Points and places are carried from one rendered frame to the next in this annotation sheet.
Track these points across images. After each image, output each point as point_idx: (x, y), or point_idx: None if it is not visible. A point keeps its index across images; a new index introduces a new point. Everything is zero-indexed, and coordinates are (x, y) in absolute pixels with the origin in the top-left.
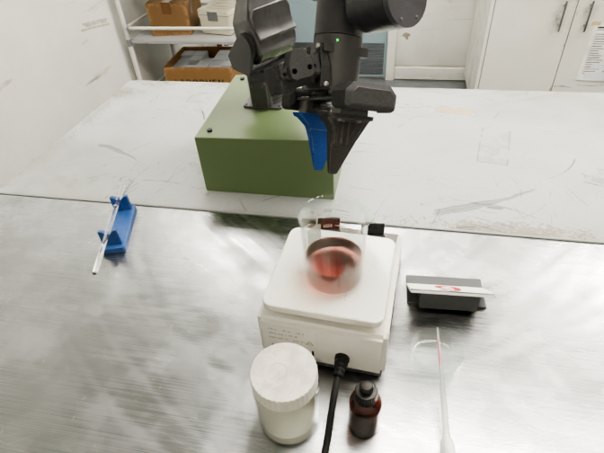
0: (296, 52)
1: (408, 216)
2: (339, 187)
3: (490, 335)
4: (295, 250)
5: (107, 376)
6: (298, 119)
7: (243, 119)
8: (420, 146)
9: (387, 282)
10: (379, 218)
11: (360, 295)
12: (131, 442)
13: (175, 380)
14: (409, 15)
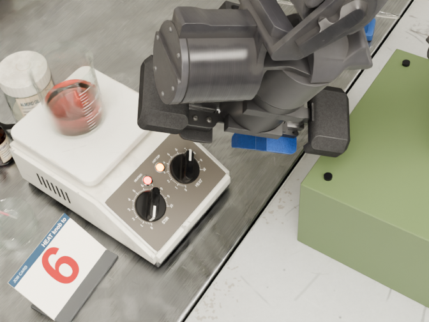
0: (223, 7)
1: (216, 314)
2: (324, 258)
3: (3, 291)
4: (129, 100)
5: (146, 18)
6: (384, 161)
7: (419, 101)
8: None
9: (43, 153)
10: (228, 277)
11: (43, 128)
12: (82, 29)
13: (115, 54)
14: (159, 79)
